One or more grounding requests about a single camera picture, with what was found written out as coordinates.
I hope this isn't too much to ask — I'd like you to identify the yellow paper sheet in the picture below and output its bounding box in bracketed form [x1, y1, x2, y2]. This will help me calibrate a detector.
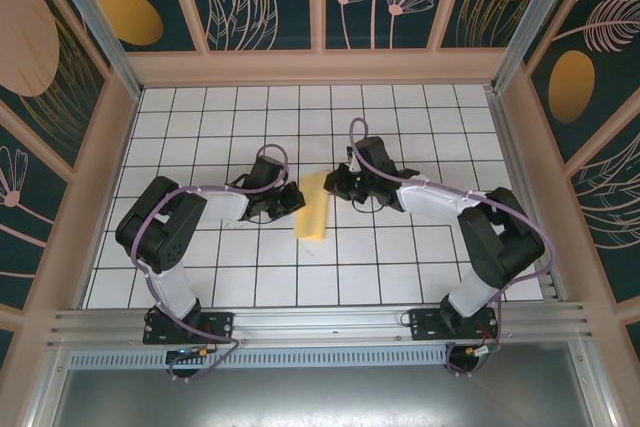
[293, 170, 329, 242]

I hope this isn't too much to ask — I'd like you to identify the grey metal sheet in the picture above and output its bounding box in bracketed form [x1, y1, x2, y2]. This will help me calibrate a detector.
[49, 366, 596, 427]

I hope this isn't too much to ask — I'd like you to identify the small circuit board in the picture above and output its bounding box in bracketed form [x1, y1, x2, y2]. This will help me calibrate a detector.
[167, 346, 211, 361]
[462, 344, 503, 361]

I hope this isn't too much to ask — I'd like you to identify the teal panel with leaf outlines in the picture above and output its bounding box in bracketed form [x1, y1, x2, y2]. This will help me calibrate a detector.
[569, 134, 640, 304]

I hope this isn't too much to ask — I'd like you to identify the teal panel with orange oval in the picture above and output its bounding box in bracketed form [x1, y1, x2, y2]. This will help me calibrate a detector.
[64, 0, 199, 53]

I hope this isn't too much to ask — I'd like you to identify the teal panel with single flower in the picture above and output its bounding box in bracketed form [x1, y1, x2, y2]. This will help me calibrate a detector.
[0, 121, 70, 298]

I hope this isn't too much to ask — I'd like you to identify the teal panel with pink feather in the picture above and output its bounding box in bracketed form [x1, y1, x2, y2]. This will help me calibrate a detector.
[522, 0, 640, 73]

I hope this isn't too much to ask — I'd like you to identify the teal panel with large pale circle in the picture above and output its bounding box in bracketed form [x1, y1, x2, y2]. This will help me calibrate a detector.
[0, 0, 109, 171]

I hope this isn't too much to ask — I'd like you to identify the thin black cable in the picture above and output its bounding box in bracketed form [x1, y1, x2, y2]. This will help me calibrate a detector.
[349, 196, 387, 214]
[248, 209, 290, 225]

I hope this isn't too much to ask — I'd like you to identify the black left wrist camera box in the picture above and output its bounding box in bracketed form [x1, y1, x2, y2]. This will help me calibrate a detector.
[248, 155, 292, 194]

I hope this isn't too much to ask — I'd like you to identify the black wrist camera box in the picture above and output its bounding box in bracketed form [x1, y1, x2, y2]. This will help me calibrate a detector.
[248, 155, 292, 194]
[353, 135, 397, 176]

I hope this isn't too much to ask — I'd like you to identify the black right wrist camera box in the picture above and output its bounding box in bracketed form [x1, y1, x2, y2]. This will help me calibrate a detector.
[353, 135, 397, 176]

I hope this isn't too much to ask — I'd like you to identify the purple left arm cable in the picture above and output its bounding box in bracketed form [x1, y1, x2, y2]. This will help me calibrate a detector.
[130, 144, 292, 384]

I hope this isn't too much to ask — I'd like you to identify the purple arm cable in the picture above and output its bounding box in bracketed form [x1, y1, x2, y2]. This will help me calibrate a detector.
[348, 117, 557, 378]
[130, 144, 292, 384]

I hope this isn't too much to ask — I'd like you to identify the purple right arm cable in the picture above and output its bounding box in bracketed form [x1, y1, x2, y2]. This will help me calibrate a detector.
[348, 117, 557, 378]

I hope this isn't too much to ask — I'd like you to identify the aluminium mounting rail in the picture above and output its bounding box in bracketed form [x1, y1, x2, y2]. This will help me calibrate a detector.
[47, 302, 594, 348]

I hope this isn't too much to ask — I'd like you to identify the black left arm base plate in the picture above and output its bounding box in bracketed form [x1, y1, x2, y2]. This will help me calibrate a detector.
[143, 310, 236, 346]

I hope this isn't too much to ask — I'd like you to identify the aluminium side rail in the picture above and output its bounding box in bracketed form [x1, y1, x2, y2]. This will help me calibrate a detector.
[487, 89, 566, 303]

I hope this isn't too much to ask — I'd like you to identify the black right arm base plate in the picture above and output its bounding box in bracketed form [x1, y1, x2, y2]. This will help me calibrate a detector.
[408, 307, 501, 343]

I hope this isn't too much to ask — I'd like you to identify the perforated grey cable duct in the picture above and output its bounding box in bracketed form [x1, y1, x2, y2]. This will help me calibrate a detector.
[67, 350, 451, 369]

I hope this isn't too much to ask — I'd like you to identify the teal panel, orange oval, pink frame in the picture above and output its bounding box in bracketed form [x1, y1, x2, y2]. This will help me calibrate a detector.
[529, 29, 640, 163]

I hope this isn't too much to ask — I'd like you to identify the aluminium corner post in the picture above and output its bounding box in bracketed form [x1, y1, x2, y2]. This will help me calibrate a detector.
[40, 0, 144, 101]
[492, 0, 581, 93]

